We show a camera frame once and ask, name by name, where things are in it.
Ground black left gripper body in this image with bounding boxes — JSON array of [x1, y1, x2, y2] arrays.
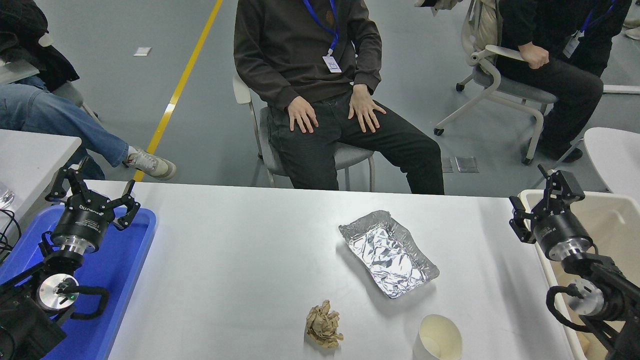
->
[[52, 195, 117, 248]]

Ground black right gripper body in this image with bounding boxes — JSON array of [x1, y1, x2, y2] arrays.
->
[[532, 210, 593, 258]]

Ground silver foil tray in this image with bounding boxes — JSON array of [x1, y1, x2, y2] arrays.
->
[[338, 210, 441, 300]]

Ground white paper cup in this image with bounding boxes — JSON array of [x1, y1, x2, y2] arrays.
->
[[413, 313, 463, 360]]

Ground person's hand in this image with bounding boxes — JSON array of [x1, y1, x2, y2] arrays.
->
[[518, 42, 550, 70]]

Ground person's right hand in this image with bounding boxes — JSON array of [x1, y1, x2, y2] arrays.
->
[[287, 96, 320, 134]]

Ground person's left hand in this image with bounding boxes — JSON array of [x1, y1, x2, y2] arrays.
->
[[348, 84, 387, 134]]

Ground white side table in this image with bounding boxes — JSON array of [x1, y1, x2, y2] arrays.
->
[[0, 128, 83, 236]]

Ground large pale bin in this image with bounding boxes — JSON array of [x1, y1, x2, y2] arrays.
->
[[517, 189, 640, 360]]

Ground white round table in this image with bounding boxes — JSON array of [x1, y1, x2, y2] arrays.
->
[[555, 126, 640, 201]]

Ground blue plastic tray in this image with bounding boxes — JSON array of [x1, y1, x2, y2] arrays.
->
[[0, 204, 157, 360]]

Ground pale grey flat board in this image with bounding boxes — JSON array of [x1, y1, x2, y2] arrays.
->
[[0, 60, 41, 85]]

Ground white rolling chair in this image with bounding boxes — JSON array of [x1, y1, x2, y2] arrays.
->
[[433, 0, 560, 166]]

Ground beige jacket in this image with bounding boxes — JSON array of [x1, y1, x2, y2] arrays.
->
[[472, 0, 501, 55]]

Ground grey chair with white back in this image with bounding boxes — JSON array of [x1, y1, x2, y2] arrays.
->
[[232, 74, 376, 192]]

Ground crumpled tan paper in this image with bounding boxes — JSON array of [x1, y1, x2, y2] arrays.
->
[[305, 299, 345, 349]]

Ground black cable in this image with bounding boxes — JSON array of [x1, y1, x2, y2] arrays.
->
[[0, 209, 23, 263]]

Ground blue lanyard with badge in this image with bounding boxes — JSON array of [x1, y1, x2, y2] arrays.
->
[[302, 0, 343, 74]]

